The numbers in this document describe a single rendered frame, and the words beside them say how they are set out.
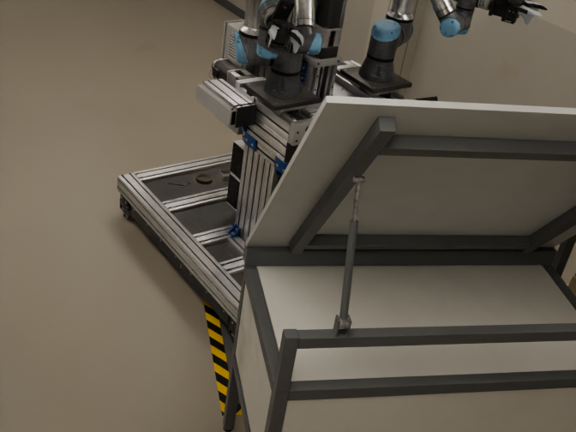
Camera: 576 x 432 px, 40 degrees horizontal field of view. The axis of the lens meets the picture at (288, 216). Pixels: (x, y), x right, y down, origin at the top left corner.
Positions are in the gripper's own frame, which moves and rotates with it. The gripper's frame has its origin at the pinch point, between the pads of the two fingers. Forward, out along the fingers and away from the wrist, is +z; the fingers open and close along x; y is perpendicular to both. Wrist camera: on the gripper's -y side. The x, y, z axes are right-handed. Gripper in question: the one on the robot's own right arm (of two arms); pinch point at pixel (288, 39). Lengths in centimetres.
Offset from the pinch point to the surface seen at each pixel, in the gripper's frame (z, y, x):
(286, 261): 10, 74, -19
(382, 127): 66, -6, -10
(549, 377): 66, 66, -93
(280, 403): 69, 82, -9
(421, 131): 60, -4, -23
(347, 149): 53, 7, -9
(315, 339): 69, 58, -12
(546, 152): 60, -5, -58
